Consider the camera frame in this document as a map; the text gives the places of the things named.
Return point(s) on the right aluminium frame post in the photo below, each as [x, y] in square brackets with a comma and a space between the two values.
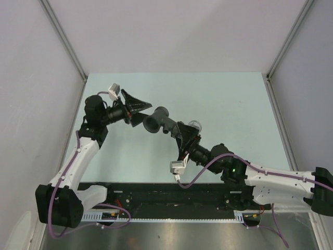
[307, 7]

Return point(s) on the dark grey pipe fitting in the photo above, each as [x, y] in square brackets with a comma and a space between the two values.
[160, 119]

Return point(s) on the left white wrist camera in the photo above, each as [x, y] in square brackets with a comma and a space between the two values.
[113, 92]

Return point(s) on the white slotted cable duct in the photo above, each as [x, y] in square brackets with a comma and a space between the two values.
[99, 216]

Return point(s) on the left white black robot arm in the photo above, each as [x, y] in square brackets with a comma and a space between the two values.
[61, 203]

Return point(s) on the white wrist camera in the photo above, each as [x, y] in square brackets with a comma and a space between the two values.
[113, 92]
[177, 168]

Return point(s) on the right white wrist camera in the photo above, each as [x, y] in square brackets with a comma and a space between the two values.
[177, 168]

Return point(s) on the left aluminium frame post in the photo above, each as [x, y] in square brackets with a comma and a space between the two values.
[60, 32]

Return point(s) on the aluminium frame post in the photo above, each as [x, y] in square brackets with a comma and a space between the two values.
[60, 32]
[307, 7]

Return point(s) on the clear plastic threaded connector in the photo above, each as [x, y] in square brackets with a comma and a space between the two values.
[195, 124]

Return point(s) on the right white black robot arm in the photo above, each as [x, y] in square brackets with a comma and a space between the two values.
[255, 185]

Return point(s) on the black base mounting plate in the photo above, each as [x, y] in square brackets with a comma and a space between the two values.
[168, 200]

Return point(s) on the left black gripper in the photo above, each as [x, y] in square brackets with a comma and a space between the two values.
[132, 105]

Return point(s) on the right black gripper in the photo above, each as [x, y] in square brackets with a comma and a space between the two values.
[182, 141]

